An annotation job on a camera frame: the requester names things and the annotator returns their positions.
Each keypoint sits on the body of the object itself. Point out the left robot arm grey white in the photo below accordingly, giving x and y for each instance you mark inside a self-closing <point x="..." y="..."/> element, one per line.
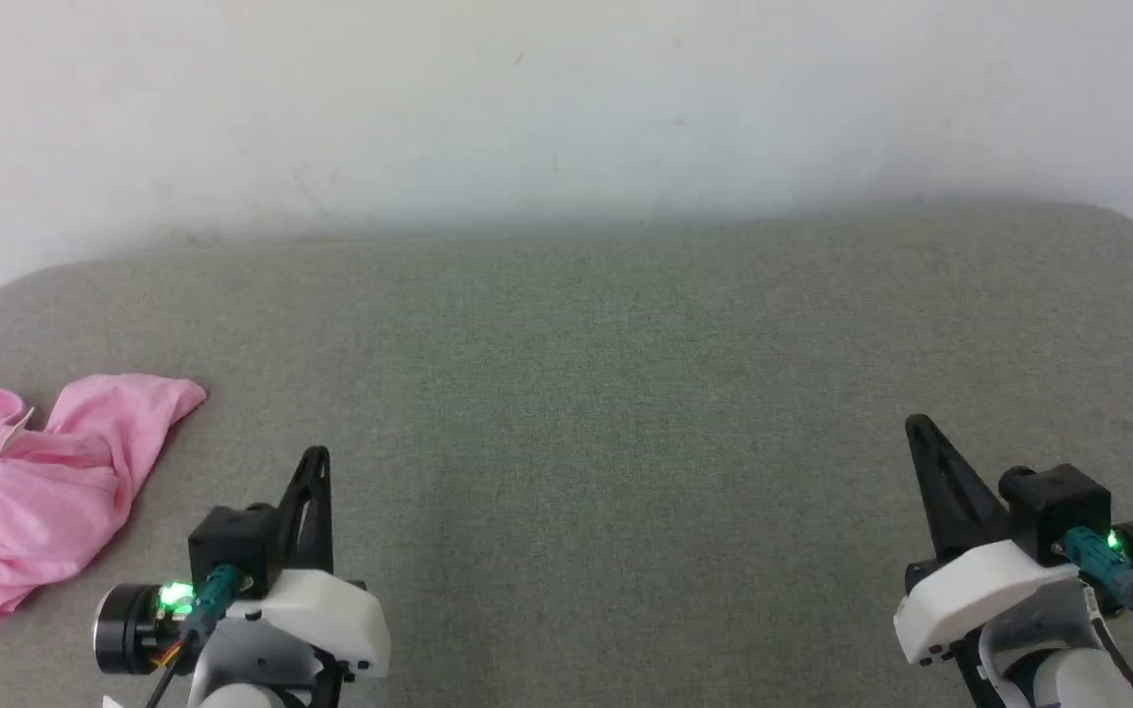
<point x="242" y="699"/>

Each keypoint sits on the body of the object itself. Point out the grey fabric sofa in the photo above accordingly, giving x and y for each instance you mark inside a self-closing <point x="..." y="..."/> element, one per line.
<point x="606" y="413"/>

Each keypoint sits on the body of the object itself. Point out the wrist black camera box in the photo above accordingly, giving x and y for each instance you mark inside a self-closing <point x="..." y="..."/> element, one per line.
<point x="232" y="541"/>
<point x="1058" y="506"/>

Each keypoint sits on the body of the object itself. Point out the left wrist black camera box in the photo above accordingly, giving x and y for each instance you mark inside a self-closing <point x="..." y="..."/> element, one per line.
<point x="232" y="541"/>

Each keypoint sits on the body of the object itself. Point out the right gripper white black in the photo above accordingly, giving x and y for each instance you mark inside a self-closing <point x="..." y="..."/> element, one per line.
<point x="970" y="590"/>

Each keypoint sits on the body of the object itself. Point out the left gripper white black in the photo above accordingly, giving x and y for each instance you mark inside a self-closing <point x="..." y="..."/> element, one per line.
<point x="316" y="615"/>

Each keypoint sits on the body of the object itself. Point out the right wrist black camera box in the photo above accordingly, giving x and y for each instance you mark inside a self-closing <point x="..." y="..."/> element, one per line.
<point x="1058" y="506"/>

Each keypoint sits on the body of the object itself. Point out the pink cloth garment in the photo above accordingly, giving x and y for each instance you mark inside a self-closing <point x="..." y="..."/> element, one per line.
<point x="35" y="492"/>

